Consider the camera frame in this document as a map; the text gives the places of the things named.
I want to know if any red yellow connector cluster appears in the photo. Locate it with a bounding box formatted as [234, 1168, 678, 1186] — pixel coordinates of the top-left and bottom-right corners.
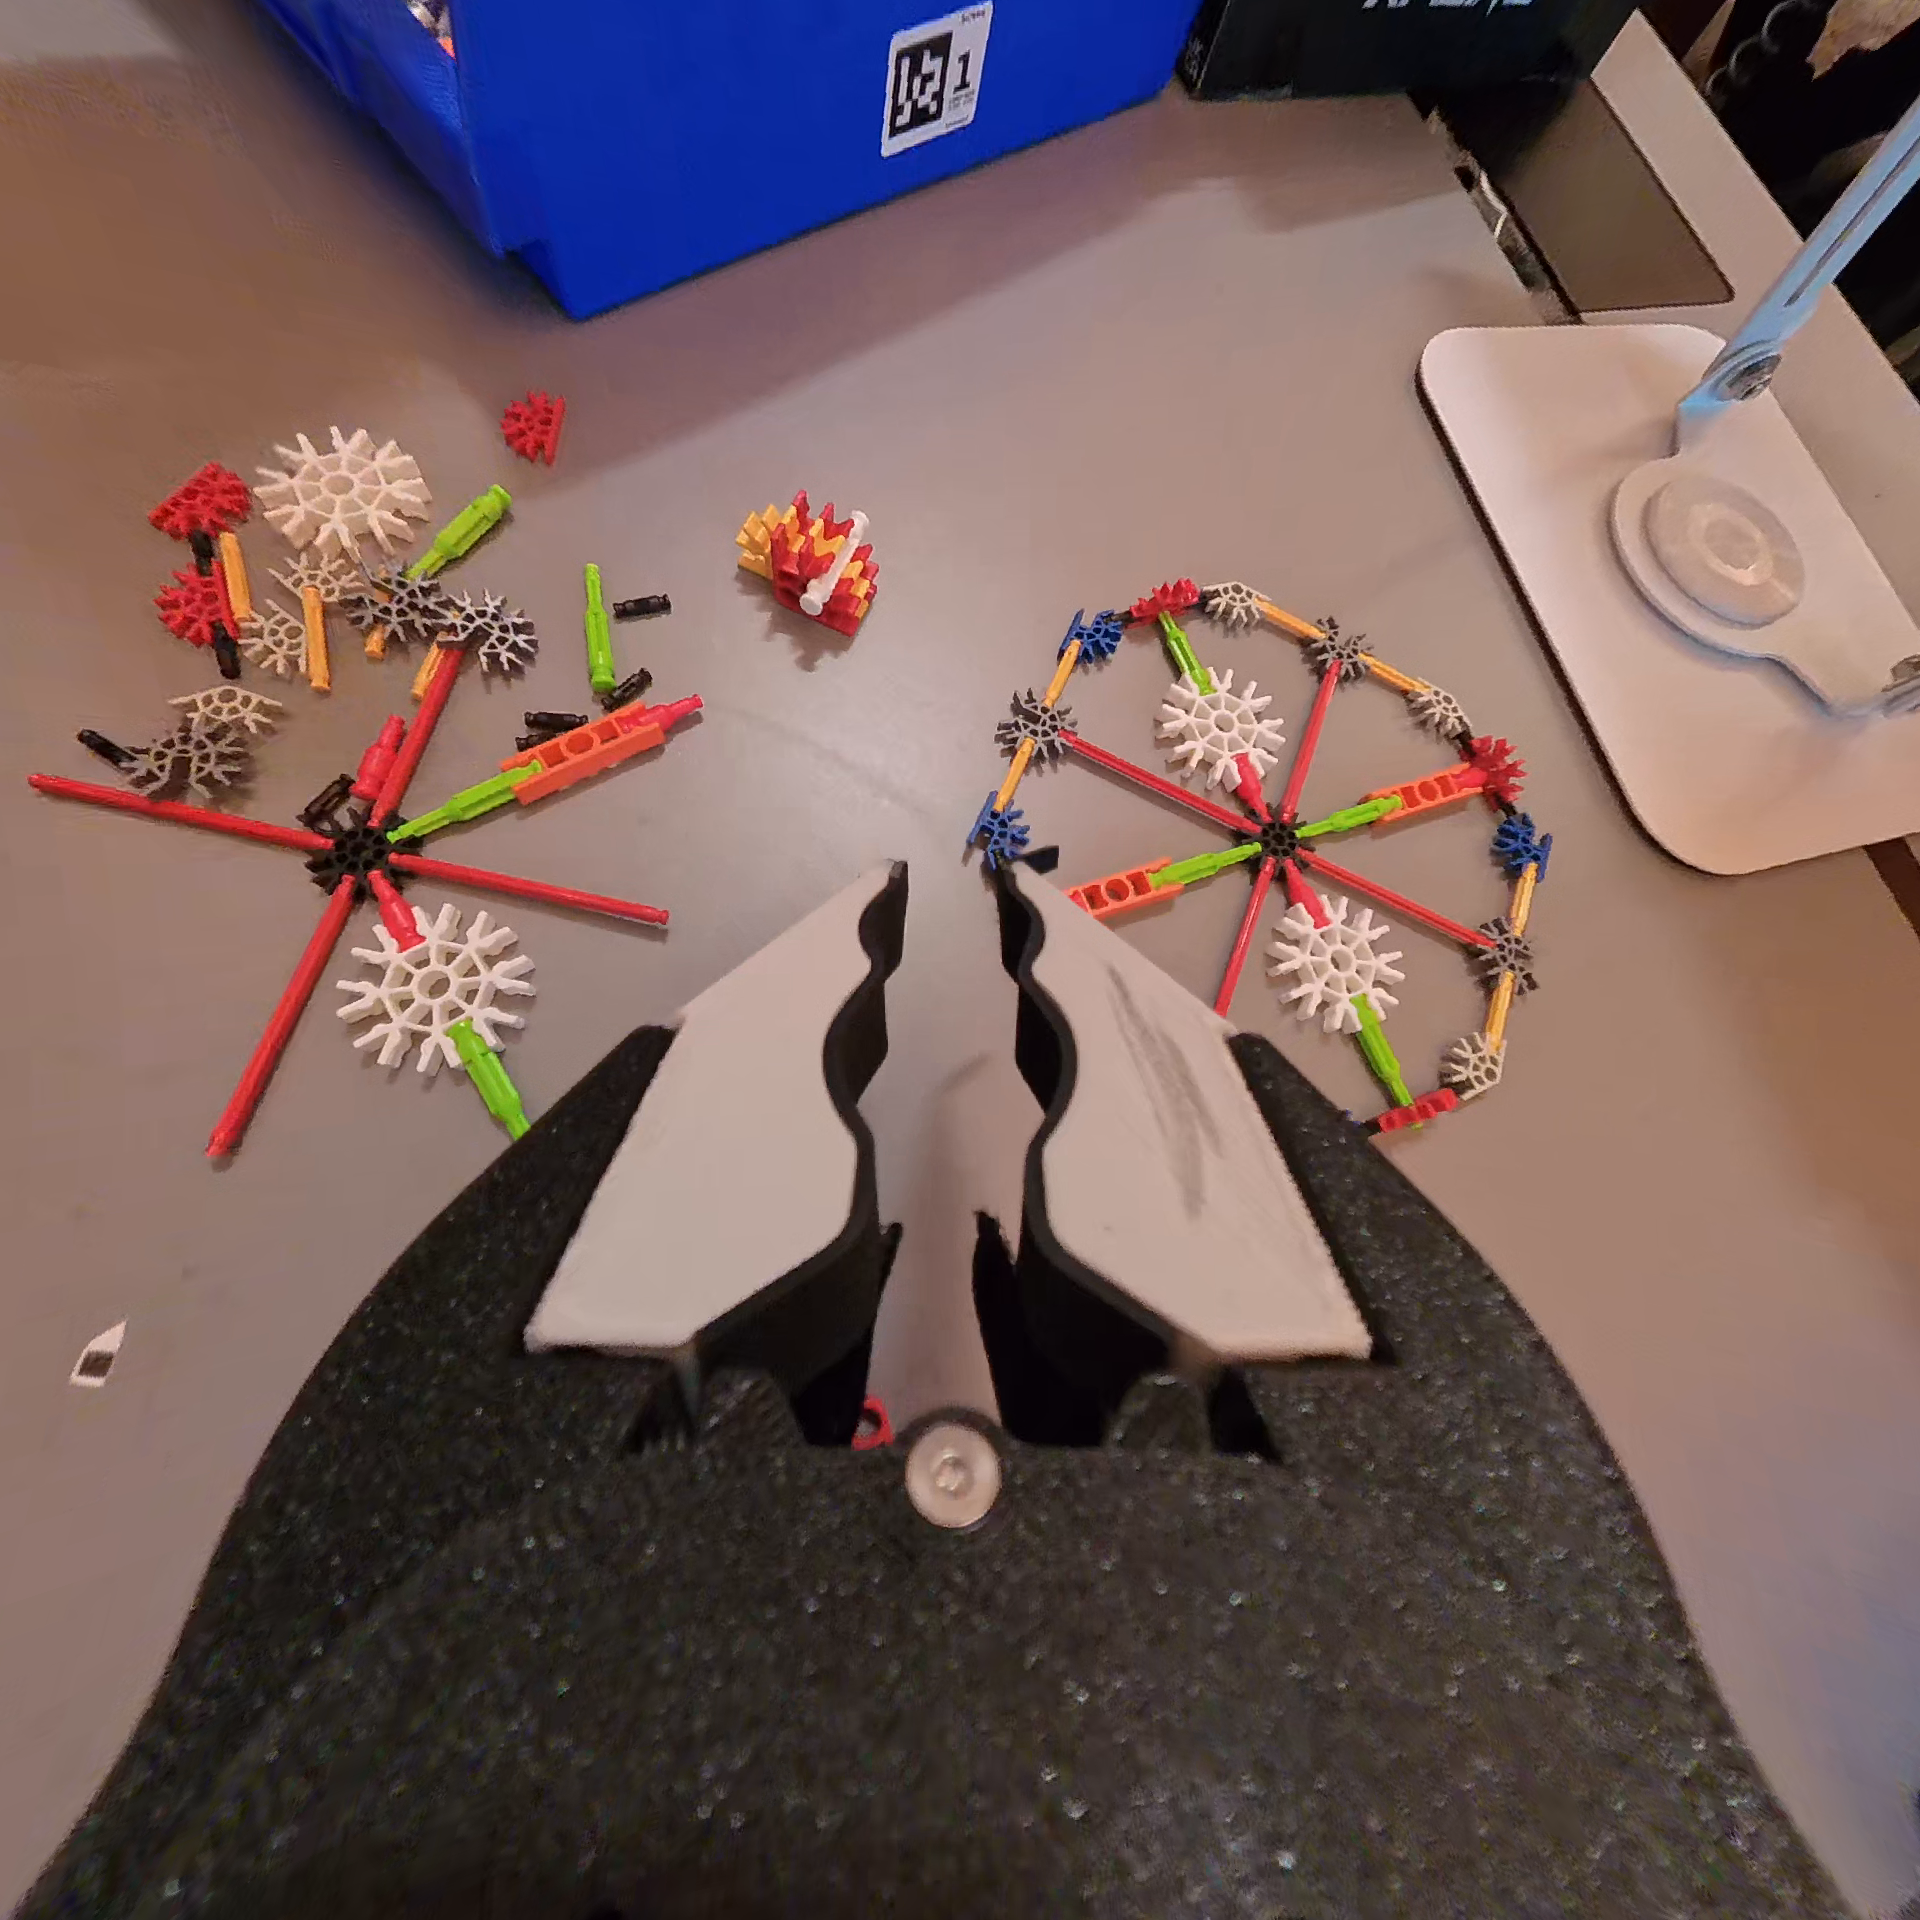
[736, 490, 879, 636]

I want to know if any blue plastic bin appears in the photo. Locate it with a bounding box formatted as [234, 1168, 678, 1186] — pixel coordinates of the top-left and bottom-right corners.
[247, 0, 1209, 320]

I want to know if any large white snowflake connector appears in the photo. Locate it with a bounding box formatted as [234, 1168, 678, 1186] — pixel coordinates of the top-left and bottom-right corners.
[251, 428, 434, 564]

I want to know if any white printed tag sticker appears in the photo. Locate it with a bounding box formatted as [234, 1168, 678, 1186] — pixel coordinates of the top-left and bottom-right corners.
[879, 7, 999, 160]

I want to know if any white flat stand base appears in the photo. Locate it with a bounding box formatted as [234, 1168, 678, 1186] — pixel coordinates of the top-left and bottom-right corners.
[1416, 321, 1920, 876]

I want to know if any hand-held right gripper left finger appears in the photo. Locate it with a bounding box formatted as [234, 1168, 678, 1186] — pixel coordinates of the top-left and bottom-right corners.
[525, 860, 911, 1448]

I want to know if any black printed cardboard box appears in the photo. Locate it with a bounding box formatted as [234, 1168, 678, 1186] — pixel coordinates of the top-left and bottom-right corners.
[1176, 0, 1642, 105]

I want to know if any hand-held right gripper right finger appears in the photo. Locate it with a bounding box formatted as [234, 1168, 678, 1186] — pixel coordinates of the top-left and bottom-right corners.
[971, 848, 1376, 1454]

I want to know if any half-built spoke toy model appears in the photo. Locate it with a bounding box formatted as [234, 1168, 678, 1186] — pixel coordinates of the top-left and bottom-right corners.
[26, 641, 706, 1161]

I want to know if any dark grey snowflake connector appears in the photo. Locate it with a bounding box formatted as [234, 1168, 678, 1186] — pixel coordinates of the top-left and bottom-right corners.
[342, 567, 453, 647]
[441, 592, 538, 671]

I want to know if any colourful toy wheel model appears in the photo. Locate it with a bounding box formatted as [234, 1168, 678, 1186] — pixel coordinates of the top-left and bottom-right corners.
[966, 576, 1554, 1135]

